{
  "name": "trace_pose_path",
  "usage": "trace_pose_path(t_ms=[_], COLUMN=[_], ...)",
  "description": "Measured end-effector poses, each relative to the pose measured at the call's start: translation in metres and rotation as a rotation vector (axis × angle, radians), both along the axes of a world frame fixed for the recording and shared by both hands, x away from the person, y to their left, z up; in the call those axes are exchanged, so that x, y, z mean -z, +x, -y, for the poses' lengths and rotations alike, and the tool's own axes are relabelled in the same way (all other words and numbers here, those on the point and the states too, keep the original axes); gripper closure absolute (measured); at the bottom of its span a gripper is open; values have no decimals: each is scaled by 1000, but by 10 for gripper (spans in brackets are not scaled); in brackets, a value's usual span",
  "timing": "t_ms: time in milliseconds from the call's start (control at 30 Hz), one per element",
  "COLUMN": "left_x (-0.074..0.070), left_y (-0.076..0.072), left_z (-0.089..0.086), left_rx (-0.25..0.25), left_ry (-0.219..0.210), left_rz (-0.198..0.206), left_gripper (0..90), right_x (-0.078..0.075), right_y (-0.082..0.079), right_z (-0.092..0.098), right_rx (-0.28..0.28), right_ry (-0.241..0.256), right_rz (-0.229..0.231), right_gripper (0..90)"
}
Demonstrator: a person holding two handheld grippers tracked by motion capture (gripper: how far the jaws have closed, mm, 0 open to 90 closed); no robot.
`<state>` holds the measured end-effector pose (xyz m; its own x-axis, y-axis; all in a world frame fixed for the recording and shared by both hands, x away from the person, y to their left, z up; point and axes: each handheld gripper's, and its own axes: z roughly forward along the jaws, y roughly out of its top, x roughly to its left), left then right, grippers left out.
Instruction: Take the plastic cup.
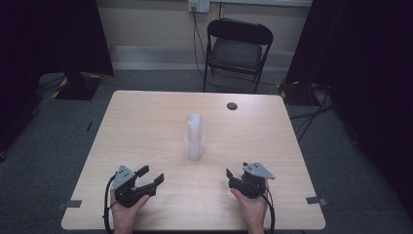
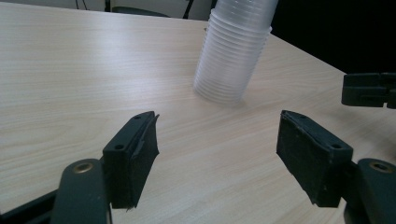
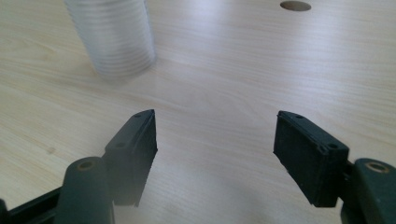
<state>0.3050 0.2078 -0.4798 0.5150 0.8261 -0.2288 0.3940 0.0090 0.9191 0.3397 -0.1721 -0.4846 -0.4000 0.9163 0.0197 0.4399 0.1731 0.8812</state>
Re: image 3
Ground stack of clear plastic cups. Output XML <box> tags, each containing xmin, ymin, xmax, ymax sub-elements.
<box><xmin>63</xmin><ymin>0</ymin><xmax>157</xmax><ymax>79</ymax></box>

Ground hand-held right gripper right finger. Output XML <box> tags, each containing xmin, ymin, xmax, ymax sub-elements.
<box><xmin>273</xmin><ymin>110</ymin><xmax>350</xmax><ymax>209</ymax></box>

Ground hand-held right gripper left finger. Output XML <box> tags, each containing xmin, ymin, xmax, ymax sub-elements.
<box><xmin>103</xmin><ymin>108</ymin><xmax>159</xmax><ymax>208</ymax></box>

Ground round dark table grommet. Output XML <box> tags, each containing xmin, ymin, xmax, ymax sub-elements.
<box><xmin>279</xmin><ymin>0</ymin><xmax>312</xmax><ymax>12</ymax></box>

